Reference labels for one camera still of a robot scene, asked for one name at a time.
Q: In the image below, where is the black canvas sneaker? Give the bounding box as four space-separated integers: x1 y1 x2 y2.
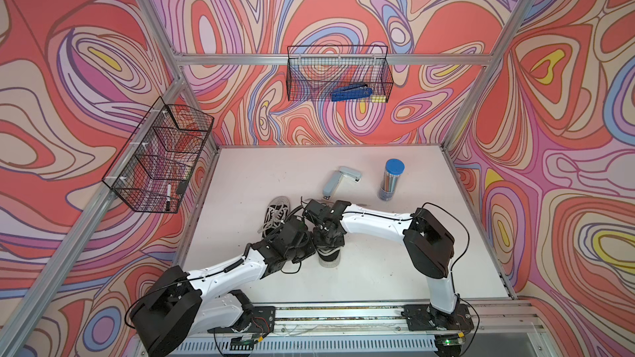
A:
315 237 344 269
258 196 290 239

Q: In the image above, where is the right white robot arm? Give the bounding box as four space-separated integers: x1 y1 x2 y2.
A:
302 200 459 316

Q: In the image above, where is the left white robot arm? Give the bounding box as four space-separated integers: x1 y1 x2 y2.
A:
128 217 316 356

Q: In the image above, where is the grey blue stapler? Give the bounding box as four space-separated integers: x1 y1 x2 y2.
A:
322 166 362 201

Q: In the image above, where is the pencil tube with blue lid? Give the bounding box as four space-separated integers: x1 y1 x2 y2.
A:
378 159 405 201

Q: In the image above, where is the yellow item in basket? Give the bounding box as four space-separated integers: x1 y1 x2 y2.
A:
370 95 387 103

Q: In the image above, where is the blue stapler in basket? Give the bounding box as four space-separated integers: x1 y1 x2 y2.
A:
331 83 373 102

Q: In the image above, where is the white marker in basket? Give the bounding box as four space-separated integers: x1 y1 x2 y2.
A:
165 183 172 213

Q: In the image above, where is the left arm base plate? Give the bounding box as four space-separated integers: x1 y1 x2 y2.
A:
206 305 276 337

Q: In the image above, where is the aluminium rail with vents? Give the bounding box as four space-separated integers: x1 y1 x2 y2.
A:
167 301 557 356

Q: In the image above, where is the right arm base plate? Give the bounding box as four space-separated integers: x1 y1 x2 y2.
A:
401 303 475 333

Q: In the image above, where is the black wire basket back wall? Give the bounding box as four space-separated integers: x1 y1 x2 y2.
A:
286 43 394 102

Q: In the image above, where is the black wire basket wall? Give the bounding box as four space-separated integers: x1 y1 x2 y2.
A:
286 43 394 102
102 98 214 214

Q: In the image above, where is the black wire basket left wall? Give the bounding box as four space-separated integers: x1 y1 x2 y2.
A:
102 98 214 214

